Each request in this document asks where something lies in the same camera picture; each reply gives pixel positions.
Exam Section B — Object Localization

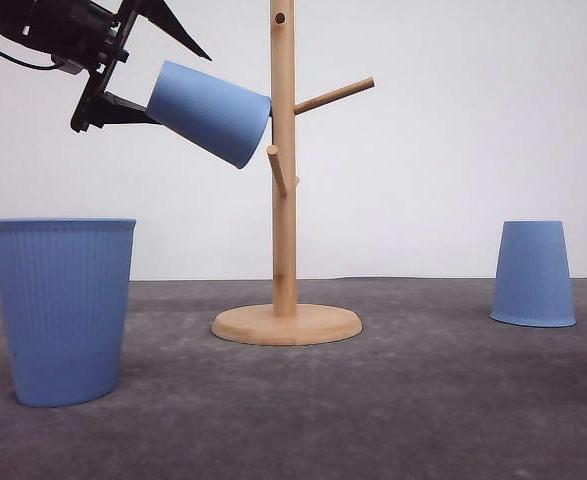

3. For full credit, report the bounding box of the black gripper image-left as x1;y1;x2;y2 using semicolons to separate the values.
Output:
21;0;212;133

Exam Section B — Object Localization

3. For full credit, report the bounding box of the large blue ribbed cup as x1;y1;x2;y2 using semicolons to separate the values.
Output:
0;218;136;407

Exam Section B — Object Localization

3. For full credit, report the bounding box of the wooden mug tree stand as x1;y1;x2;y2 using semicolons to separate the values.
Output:
212;0;375;346

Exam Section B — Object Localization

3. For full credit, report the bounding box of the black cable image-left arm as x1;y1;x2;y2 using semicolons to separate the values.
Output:
0;52;61;69

